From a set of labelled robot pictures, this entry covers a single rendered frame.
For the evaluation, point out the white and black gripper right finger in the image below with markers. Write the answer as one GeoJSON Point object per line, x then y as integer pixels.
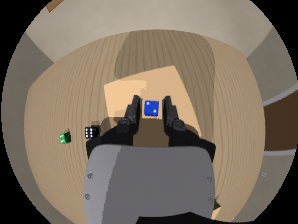
{"type": "Point", "coordinates": [178, 134]}

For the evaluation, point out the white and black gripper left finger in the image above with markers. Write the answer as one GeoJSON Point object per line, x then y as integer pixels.
{"type": "Point", "coordinates": [123, 132]}

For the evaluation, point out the black die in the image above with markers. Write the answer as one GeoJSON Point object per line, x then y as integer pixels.
{"type": "Point", "coordinates": [91, 132]}

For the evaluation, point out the blue die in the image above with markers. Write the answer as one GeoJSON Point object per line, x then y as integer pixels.
{"type": "Point", "coordinates": [151, 108]}

